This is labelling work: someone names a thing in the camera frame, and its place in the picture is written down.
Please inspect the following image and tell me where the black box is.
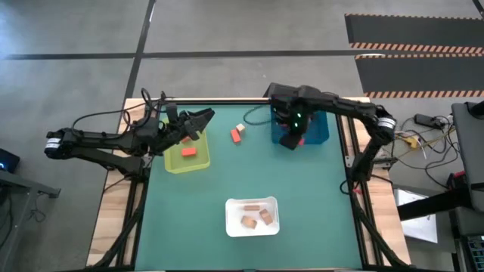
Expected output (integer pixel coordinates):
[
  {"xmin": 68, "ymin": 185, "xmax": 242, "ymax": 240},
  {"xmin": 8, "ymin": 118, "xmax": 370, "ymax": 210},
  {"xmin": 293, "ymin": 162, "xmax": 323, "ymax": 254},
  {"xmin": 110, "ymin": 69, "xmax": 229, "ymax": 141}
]
[{"xmin": 263, "ymin": 82, "xmax": 339, "ymax": 100}]

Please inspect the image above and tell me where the grey equipment case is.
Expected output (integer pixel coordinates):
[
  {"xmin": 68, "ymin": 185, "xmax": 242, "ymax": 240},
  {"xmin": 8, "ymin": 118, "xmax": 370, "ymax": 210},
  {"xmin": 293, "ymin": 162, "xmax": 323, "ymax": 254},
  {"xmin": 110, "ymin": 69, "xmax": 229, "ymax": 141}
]
[{"xmin": 451, "ymin": 100, "xmax": 484, "ymax": 212}]

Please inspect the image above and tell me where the white paper sheet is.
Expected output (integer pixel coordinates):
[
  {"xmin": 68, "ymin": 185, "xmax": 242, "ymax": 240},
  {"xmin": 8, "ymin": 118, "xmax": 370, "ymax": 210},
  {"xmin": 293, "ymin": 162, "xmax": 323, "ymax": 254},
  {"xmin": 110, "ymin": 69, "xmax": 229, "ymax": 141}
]
[{"xmin": 394, "ymin": 187, "xmax": 439, "ymax": 245}]

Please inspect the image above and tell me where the wrist camera black cable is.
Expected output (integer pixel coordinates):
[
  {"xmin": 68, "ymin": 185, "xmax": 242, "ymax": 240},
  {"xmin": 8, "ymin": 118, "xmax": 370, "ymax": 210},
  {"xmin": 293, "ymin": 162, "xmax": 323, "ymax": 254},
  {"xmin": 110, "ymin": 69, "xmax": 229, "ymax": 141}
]
[
  {"xmin": 71, "ymin": 87, "xmax": 169, "ymax": 131},
  {"xmin": 243, "ymin": 104, "xmax": 274, "ymax": 126}
]

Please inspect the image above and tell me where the natural wooden arch block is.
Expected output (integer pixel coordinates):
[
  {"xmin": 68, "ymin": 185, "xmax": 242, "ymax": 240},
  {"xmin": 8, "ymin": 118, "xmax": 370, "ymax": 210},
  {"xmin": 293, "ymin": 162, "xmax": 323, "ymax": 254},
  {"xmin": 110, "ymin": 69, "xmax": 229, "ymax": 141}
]
[{"xmin": 240, "ymin": 215, "xmax": 259, "ymax": 230}]

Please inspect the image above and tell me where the black stand leg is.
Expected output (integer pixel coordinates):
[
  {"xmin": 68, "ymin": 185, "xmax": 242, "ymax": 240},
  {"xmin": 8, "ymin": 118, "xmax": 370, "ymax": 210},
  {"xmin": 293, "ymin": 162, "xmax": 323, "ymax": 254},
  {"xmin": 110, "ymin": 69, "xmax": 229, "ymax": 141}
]
[{"xmin": 396, "ymin": 188, "xmax": 473, "ymax": 222}]

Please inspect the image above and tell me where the right wrist camera black cable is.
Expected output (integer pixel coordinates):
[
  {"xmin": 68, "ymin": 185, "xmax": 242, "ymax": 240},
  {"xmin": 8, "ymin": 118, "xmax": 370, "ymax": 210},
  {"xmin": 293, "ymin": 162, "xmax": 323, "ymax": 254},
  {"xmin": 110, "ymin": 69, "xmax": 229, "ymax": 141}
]
[{"xmin": 243, "ymin": 104, "xmax": 274, "ymax": 126}]

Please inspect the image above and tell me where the black hazard-striped floor mat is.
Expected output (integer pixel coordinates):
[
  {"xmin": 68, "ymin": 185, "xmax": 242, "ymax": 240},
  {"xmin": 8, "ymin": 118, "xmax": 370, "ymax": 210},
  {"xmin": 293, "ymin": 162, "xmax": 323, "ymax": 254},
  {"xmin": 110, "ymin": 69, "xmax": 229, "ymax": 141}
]
[
  {"xmin": 344, "ymin": 14, "xmax": 484, "ymax": 54},
  {"xmin": 355, "ymin": 54, "xmax": 484, "ymax": 99}
]

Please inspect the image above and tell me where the black electronic device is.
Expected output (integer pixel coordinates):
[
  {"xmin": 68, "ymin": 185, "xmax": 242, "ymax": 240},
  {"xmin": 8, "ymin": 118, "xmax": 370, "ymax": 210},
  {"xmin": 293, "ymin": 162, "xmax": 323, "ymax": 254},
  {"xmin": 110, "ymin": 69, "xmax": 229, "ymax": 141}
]
[{"xmin": 0, "ymin": 147, "xmax": 21, "ymax": 174}]

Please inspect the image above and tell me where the left wrist camera black cable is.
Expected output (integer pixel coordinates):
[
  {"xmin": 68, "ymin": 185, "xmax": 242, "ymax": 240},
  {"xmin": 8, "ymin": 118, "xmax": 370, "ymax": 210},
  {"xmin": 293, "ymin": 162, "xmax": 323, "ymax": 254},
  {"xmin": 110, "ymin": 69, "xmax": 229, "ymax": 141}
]
[{"xmin": 71, "ymin": 87, "xmax": 169, "ymax": 131}]

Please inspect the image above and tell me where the grey metal desk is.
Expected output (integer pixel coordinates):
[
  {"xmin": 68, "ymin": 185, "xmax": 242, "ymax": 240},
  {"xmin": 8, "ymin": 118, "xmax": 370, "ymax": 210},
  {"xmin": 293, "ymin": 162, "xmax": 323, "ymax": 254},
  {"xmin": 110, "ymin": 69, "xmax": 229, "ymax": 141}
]
[{"xmin": 0, "ymin": 169, "xmax": 61, "ymax": 272}]

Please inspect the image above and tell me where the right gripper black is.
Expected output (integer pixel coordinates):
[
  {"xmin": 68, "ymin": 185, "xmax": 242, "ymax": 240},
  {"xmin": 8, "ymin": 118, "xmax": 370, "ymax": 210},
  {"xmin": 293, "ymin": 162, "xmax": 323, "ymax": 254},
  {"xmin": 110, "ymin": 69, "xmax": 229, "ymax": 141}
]
[{"xmin": 272, "ymin": 87, "xmax": 318, "ymax": 151}]

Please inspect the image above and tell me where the black power strip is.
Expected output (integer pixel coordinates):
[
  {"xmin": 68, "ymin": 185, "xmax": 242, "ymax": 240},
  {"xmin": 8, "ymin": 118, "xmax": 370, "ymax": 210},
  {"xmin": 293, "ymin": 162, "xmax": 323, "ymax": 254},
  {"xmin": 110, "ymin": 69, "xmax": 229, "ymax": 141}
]
[{"xmin": 414, "ymin": 113, "xmax": 446, "ymax": 130}]

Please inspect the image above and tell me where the blue plastic bin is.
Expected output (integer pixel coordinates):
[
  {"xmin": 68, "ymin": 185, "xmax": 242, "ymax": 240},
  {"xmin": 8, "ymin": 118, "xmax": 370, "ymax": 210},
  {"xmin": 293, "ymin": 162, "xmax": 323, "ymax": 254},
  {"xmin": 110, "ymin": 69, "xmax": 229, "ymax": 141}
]
[{"xmin": 270, "ymin": 104, "xmax": 330, "ymax": 145}]

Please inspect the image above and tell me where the red and black clamp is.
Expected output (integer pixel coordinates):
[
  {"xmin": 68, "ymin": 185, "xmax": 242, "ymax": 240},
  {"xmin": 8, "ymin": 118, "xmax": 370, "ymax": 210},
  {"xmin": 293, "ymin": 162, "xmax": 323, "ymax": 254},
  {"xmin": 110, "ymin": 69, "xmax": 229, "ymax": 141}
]
[{"xmin": 447, "ymin": 170, "xmax": 467, "ymax": 192}]

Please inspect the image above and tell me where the white plastic bin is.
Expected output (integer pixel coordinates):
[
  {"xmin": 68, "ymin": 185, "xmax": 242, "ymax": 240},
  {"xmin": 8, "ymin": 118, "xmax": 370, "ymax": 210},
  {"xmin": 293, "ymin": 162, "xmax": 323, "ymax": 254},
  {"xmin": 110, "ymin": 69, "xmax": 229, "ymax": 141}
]
[{"xmin": 225, "ymin": 196, "xmax": 281, "ymax": 238}]

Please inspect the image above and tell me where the green table mat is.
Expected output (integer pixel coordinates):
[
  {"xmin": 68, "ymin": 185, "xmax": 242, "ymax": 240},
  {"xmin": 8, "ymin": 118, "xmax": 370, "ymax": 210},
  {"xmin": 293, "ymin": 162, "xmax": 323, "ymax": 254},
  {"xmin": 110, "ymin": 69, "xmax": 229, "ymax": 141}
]
[{"xmin": 135, "ymin": 104, "xmax": 364, "ymax": 270}]

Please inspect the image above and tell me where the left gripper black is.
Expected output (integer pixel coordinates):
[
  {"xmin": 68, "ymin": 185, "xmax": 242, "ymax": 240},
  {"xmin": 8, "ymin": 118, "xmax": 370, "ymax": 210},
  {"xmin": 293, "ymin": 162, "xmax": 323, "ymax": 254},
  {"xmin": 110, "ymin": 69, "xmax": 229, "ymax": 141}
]
[{"xmin": 145, "ymin": 108, "xmax": 216, "ymax": 150}]

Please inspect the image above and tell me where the translucent yellow plastic bin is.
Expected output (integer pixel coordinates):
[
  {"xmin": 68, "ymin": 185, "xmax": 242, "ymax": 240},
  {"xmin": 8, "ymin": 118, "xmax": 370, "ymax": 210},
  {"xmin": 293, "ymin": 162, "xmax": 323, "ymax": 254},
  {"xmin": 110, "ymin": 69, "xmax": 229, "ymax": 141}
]
[{"xmin": 162, "ymin": 113, "xmax": 211, "ymax": 175}]

